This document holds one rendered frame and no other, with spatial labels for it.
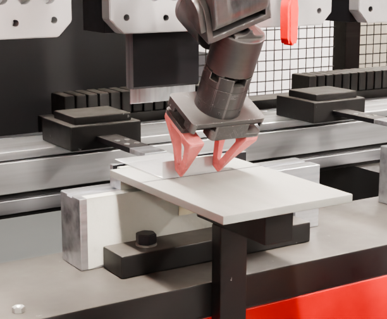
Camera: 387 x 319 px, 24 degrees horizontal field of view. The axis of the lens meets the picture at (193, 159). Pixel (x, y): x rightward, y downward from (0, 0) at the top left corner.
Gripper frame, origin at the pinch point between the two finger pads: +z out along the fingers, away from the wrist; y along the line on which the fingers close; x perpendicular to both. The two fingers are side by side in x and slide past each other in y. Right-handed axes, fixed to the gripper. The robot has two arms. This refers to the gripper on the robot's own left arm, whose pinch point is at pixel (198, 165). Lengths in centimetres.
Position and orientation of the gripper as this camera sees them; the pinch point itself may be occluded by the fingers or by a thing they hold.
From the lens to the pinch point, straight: 114.6
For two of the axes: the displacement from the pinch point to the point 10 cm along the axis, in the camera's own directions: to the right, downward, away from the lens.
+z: -2.4, 7.9, 5.7
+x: 4.6, 6.1, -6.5
